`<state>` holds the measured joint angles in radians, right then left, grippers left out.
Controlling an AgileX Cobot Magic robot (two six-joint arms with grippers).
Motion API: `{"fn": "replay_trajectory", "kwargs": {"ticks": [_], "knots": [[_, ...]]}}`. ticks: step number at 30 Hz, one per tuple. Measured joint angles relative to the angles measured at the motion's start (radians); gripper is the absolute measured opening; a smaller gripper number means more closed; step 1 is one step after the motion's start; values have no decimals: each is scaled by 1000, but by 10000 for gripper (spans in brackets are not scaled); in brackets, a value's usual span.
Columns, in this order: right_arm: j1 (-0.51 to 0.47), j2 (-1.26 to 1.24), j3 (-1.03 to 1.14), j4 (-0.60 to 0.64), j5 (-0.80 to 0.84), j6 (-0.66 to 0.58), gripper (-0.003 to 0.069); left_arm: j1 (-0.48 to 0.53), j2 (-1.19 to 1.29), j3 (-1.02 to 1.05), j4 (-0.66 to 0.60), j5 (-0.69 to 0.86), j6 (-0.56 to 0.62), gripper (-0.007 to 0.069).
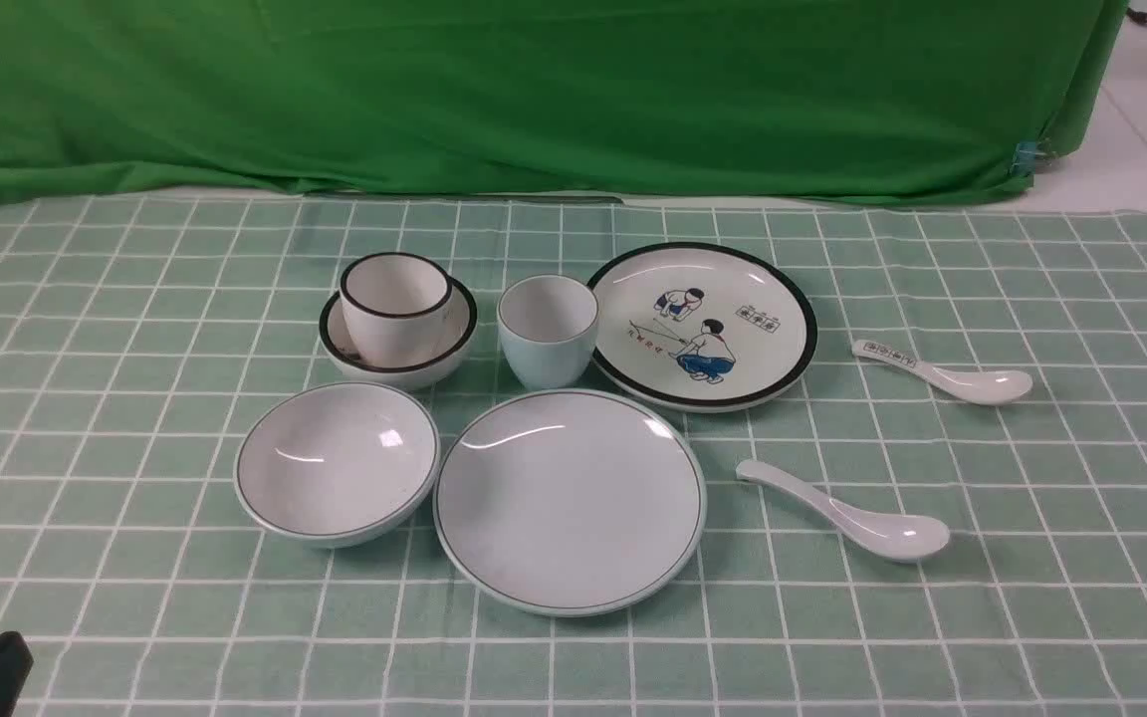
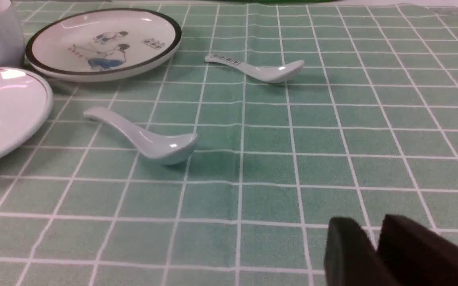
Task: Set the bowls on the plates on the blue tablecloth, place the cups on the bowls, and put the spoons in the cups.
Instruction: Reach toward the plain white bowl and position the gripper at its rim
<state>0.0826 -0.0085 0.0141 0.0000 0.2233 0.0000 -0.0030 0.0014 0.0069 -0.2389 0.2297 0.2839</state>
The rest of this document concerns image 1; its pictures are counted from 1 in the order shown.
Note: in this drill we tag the pale blue bowl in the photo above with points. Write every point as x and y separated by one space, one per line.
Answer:
338 464

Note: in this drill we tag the pale blue cup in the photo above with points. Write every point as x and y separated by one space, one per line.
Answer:
548 327

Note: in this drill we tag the plain white spoon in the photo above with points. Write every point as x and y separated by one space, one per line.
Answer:
901 538

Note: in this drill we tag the black-rimmed white cup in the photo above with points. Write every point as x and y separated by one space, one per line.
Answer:
395 306

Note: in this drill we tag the green backdrop cloth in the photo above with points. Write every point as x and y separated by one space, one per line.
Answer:
884 103

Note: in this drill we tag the black-rimmed white bowl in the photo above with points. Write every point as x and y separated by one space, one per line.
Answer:
453 348

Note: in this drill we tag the pale blue plate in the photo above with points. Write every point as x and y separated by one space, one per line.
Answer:
570 503

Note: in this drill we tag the illustrated black-rimmed plate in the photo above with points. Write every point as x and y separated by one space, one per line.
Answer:
701 328

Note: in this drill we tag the white spoon with print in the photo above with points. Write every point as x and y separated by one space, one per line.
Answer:
996 387

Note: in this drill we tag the blue binder clip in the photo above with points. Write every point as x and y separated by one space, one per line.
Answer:
1027 156

